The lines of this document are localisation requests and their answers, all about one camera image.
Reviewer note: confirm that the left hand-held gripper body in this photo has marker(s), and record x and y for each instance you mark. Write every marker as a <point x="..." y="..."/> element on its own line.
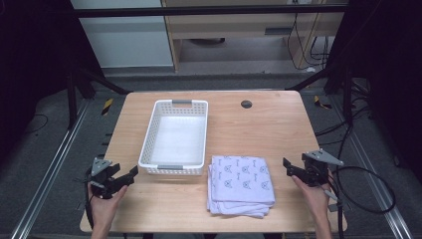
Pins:
<point x="103" y="184"/>

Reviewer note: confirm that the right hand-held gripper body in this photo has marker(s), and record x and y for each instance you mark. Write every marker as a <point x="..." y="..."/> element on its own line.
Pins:
<point x="315" y="169"/>

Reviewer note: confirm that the person's left hand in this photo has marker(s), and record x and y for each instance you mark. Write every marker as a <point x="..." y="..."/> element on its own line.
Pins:
<point x="104" y="207"/>

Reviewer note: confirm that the person's right hand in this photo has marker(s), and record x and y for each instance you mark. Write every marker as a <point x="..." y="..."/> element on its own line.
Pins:
<point x="313" y="197"/>

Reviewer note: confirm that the folded lilac printed towel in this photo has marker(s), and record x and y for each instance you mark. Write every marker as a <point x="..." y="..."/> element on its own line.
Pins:
<point x="240" y="184"/>

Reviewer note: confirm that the white plastic basket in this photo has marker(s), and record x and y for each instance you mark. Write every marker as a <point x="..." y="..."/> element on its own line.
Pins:
<point x="174" y="137"/>

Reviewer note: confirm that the yellow black tape marker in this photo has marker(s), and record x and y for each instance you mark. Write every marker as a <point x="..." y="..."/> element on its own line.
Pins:
<point x="107" y="106"/>
<point x="321" y="102"/>

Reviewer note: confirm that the dark round table grommet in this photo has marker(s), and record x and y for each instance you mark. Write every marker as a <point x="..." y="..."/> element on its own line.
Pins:
<point x="246" y="104"/>

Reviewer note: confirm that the black metal stand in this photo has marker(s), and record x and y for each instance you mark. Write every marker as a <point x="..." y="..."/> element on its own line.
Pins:
<point x="347" y="99"/>
<point x="71" y="99"/>

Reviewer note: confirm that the black curtain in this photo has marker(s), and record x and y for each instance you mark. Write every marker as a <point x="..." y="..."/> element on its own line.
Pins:
<point x="30" y="66"/>
<point x="391" y="66"/>

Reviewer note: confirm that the white cabinet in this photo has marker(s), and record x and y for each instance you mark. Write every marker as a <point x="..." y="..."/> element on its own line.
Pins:
<point x="126" y="40"/>

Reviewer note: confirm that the light wooden desk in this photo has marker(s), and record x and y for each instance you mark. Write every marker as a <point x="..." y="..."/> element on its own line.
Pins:
<point x="232" y="26"/>

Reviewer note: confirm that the metal floor rail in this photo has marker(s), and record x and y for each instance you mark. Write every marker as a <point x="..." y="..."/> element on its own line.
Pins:
<point x="49" y="169"/>
<point x="375" y="179"/>

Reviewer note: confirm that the black horizontal frame bar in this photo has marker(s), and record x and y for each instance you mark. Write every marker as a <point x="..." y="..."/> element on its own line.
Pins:
<point x="199" y="11"/>

